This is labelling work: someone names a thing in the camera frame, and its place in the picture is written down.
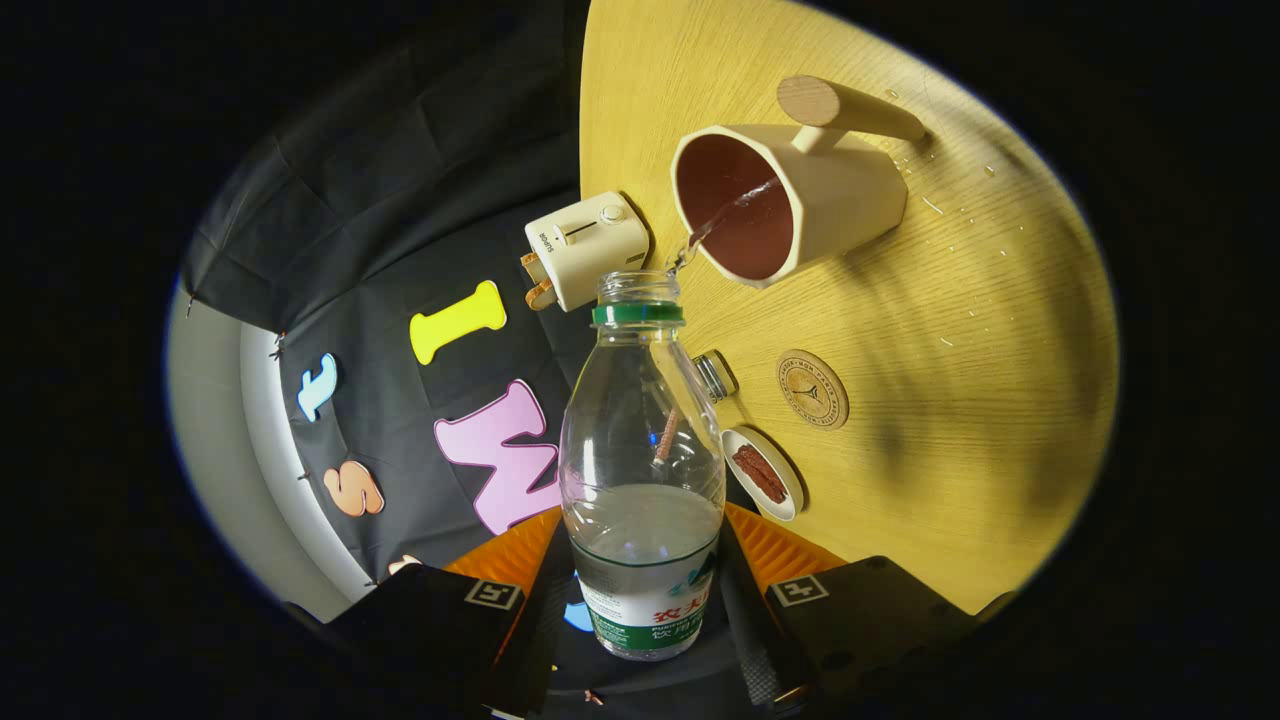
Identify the wooden table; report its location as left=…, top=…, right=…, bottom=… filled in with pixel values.
left=578, top=0, right=1121, bottom=616

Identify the red sausage piece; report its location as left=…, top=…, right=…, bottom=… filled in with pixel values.
left=732, top=446, right=779, bottom=498
left=745, top=444, right=790, bottom=504

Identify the white round plate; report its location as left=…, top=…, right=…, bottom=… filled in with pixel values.
left=721, top=426, right=805, bottom=523

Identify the black backdrop cloth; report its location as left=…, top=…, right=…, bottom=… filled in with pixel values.
left=180, top=0, right=761, bottom=720

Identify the glass jar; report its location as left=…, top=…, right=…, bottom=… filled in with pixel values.
left=693, top=351, right=740, bottom=404

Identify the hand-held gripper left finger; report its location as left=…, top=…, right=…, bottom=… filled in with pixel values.
left=325, top=505, right=583, bottom=717

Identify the clear plastic juice bottle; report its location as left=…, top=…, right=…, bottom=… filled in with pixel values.
left=558, top=270, right=727, bottom=662

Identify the white toaster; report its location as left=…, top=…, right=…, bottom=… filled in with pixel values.
left=524, top=191, right=651, bottom=313

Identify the round wooden coaster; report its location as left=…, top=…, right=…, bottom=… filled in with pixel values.
left=776, top=349, right=850, bottom=431

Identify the beige cup with wooden handle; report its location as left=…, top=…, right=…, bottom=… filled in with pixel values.
left=670, top=75, right=929, bottom=291

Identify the bread slice in toaster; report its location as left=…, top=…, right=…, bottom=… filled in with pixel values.
left=520, top=252, right=557, bottom=311

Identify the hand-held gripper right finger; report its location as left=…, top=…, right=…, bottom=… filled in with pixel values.
left=715, top=503, right=981, bottom=716

